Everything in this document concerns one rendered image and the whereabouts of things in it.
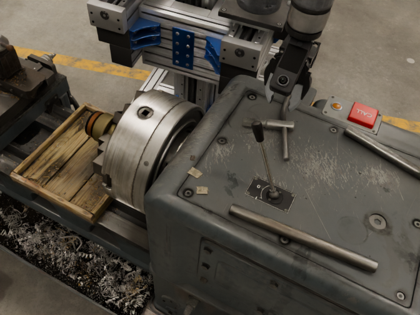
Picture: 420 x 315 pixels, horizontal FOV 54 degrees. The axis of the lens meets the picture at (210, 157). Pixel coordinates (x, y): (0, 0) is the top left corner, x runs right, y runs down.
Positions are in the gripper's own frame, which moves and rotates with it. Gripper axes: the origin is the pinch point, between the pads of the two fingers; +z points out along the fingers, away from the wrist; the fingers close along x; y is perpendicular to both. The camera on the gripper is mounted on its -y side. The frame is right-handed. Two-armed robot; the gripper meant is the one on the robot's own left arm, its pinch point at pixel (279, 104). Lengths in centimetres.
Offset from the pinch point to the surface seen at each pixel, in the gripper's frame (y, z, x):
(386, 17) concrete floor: 282, 130, -16
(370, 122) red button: 8.1, 2.4, -20.0
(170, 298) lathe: -33, 59, 10
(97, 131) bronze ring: -15.6, 18.7, 42.0
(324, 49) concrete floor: 209, 130, 17
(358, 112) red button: 9.8, 2.4, -16.7
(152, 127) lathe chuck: -16.2, 5.9, 24.0
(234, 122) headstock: -7.0, 3.6, 7.6
